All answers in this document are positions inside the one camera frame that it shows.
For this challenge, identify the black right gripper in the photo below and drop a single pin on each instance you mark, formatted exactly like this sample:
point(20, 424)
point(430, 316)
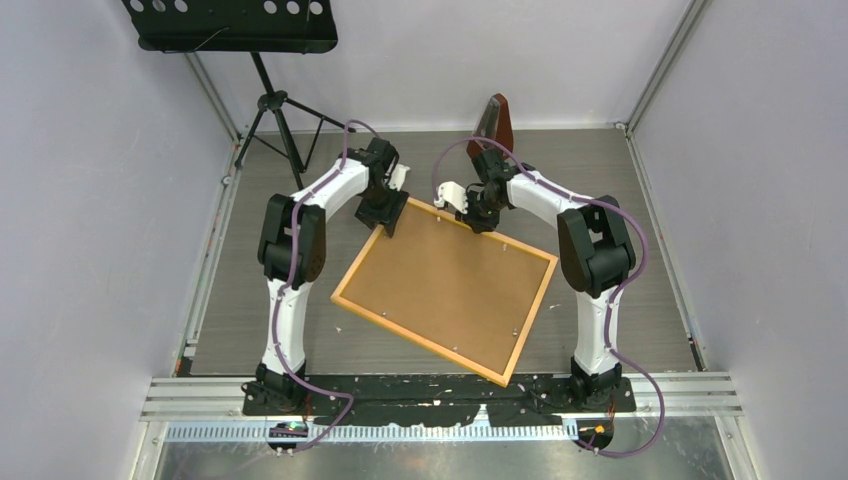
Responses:
point(477, 225)

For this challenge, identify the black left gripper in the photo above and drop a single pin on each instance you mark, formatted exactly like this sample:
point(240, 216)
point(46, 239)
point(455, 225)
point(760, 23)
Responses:
point(387, 216)

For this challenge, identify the yellow wooden picture frame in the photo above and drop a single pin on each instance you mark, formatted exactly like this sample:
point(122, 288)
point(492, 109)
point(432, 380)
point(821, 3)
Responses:
point(344, 295)

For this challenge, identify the brown backing board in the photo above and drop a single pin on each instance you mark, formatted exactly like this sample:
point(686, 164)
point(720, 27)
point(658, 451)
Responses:
point(450, 285)

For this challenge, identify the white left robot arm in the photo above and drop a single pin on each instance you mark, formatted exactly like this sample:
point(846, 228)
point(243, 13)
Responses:
point(292, 252)

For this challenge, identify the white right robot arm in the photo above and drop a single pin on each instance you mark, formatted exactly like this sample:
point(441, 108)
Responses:
point(596, 256)

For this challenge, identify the brown metronome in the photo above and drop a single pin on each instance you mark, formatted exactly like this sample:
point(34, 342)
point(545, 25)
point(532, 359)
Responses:
point(495, 122)

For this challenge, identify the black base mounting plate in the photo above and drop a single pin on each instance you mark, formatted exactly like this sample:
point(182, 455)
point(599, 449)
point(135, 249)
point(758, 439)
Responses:
point(444, 400)

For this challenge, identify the black music stand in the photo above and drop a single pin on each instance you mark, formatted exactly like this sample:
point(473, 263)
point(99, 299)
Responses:
point(255, 27)

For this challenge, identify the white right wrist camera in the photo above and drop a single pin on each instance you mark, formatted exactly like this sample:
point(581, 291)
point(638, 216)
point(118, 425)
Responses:
point(451, 194)

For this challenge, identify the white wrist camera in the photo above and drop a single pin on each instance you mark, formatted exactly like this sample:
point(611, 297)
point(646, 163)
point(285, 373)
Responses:
point(397, 177)
point(451, 194)

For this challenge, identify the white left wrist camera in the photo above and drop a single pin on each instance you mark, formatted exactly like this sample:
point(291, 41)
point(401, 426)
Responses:
point(397, 177)

